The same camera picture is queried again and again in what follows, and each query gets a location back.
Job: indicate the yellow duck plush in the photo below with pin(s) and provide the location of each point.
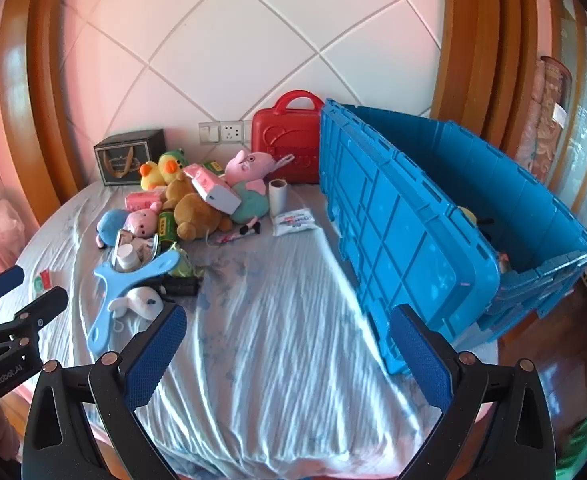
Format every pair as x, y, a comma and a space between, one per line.
151, 177

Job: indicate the red plastic carry case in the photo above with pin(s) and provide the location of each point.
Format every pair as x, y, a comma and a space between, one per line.
283, 130

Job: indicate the pink pig plush teal body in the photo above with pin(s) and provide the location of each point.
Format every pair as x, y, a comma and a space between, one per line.
246, 165

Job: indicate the rolled patterned carpets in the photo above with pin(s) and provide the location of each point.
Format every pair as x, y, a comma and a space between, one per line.
543, 120

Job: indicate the pink tissue pack grey end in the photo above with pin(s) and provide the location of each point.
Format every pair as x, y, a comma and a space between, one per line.
213, 187

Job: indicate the small pink tissue pack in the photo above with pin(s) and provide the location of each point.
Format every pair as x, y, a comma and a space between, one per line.
141, 200

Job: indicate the pink plastic-wrapped object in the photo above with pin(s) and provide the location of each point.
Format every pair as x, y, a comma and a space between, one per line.
4, 225

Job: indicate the dark gift box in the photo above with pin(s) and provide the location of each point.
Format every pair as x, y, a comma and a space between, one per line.
123, 160

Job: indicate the metal clamp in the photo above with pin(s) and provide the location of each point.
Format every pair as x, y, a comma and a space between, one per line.
119, 242

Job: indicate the brown bear plush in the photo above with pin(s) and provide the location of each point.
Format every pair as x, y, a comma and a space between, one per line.
198, 210

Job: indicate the white printed packet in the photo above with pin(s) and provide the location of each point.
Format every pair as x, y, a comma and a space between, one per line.
293, 221

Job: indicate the green box with yellow label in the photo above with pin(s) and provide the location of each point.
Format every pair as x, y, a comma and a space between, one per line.
212, 166

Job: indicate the black bottle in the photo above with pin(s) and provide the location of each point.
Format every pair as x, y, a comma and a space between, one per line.
178, 287

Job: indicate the blue boomerang-shaped plastic toy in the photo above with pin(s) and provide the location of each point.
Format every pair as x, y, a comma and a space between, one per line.
105, 320

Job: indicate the brown bottle with green label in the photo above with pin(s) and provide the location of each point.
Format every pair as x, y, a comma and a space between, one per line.
166, 225

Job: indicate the white wall socket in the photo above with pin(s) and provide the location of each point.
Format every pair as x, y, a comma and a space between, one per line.
232, 130

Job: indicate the duck plush with green hat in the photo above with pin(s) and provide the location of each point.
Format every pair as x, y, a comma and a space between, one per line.
173, 165

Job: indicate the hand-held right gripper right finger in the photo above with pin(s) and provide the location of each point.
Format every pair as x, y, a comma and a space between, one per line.
421, 360

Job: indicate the green plastic wrapper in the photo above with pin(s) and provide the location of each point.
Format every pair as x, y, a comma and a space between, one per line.
183, 265

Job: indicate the white medicine box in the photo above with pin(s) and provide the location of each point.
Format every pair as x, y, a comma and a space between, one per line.
146, 250

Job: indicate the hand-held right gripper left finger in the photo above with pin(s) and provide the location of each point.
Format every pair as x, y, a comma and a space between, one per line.
156, 355

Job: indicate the pink pig plush blue body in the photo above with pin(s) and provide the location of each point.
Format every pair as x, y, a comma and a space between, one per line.
141, 222

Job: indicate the blue plastic storage crate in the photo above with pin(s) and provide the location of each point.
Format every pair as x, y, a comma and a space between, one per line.
398, 220

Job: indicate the white rabbit plush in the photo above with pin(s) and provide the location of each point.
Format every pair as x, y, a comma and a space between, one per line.
141, 302

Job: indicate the pink toothpaste tube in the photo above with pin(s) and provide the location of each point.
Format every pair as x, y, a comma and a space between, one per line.
231, 236

